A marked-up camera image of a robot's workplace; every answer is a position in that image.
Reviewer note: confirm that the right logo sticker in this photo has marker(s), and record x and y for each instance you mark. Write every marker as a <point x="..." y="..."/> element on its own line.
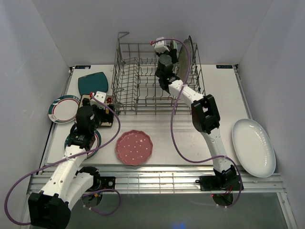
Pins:
<point x="221" y="66"/>

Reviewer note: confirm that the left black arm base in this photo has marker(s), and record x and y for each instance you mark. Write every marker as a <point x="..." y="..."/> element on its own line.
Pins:
<point x="99" y="181"/>

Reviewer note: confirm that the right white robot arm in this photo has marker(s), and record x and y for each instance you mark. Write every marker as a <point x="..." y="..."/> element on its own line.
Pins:
<point x="205" y="119"/>

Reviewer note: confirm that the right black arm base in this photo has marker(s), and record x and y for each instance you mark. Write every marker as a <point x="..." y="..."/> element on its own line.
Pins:
<point x="213" y="183"/>

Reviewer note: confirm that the grey wire dish rack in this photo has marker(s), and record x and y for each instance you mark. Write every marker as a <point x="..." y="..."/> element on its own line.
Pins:
<point x="135" y="88"/>

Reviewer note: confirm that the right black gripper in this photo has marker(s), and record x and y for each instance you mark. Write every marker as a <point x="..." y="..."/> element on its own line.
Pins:
<point x="172" y="52"/>

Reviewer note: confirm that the pink dotted scalloped plate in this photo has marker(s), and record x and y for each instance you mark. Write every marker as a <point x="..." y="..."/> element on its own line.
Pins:
<point x="134" y="148"/>

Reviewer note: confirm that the speckled beige round plate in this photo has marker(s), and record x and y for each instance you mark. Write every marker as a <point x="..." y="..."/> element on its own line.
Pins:
<point x="184" y="59"/>

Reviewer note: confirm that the white oval platter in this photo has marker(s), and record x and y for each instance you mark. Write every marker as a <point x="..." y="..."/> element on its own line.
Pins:
<point x="253" y="148"/>

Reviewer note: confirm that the left logo sticker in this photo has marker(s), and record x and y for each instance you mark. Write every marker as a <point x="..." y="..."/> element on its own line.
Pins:
<point x="82" y="67"/>

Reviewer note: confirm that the round plate red teal rim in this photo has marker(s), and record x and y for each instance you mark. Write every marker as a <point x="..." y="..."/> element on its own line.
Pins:
<point x="96" y="143"/>

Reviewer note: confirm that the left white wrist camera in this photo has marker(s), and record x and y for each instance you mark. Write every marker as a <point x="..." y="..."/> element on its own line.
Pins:
<point x="98" y="99"/>

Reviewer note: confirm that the cream square flower plate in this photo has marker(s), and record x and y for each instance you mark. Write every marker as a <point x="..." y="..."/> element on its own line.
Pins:
<point x="87" y="96"/>

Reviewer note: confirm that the black square floral plate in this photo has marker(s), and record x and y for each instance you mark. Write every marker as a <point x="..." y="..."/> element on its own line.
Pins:
<point x="193" y="55"/>

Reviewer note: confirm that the teal square plate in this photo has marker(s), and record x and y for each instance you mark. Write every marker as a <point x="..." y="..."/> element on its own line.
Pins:
<point x="92" y="83"/>

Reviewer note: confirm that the mint green flower plate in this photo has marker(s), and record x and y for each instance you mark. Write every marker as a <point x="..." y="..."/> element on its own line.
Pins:
<point x="173" y="48"/>

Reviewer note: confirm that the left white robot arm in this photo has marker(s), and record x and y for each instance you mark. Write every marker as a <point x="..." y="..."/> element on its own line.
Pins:
<point x="51" y="207"/>

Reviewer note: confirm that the logo sticker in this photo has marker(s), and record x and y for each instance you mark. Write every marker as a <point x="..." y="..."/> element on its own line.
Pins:
<point x="221" y="66"/>
<point x="82" y="67"/>

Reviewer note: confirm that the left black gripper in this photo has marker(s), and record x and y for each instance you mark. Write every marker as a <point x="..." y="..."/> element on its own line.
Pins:
<point x="106" y="117"/>

